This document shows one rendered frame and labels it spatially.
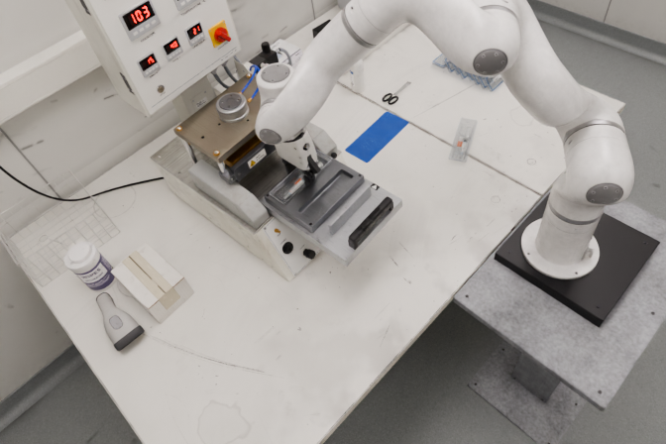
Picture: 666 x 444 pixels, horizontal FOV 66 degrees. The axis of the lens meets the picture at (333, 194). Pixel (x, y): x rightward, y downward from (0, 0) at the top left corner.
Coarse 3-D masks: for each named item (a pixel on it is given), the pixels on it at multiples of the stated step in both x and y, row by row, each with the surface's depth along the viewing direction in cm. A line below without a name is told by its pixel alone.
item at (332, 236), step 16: (368, 192) 126; (384, 192) 129; (272, 208) 130; (352, 208) 124; (368, 208) 126; (288, 224) 128; (336, 224) 121; (352, 224) 124; (384, 224) 125; (320, 240) 122; (336, 240) 121; (368, 240) 122; (336, 256) 120; (352, 256) 119
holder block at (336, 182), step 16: (336, 160) 134; (320, 176) 131; (336, 176) 132; (352, 176) 131; (304, 192) 128; (320, 192) 129; (336, 192) 129; (352, 192) 129; (288, 208) 126; (304, 208) 127; (320, 208) 127; (336, 208) 127; (304, 224) 123; (320, 224) 124
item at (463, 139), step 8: (464, 120) 168; (472, 120) 168; (464, 128) 166; (472, 128) 166; (456, 136) 165; (464, 136) 164; (472, 136) 164; (456, 144) 162; (464, 144) 162; (456, 152) 160; (464, 152) 160; (464, 160) 158
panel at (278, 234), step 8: (272, 224) 134; (280, 224) 135; (264, 232) 132; (272, 232) 134; (280, 232) 136; (288, 232) 137; (272, 240) 134; (280, 240) 136; (288, 240) 138; (296, 240) 140; (304, 240) 141; (280, 248) 137; (296, 248) 140; (304, 248) 142; (312, 248) 143; (280, 256) 137; (288, 256) 139; (296, 256) 140; (304, 256) 142; (288, 264) 139; (296, 264) 141; (304, 264) 143; (296, 272) 141
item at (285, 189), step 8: (320, 152) 135; (320, 160) 133; (328, 160) 133; (296, 168) 132; (288, 176) 131; (296, 176) 131; (280, 184) 130; (288, 184) 129; (296, 184) 129; (272, 192) 128; (280, 192) 128; (288, 192) 128; (280, 200) 126
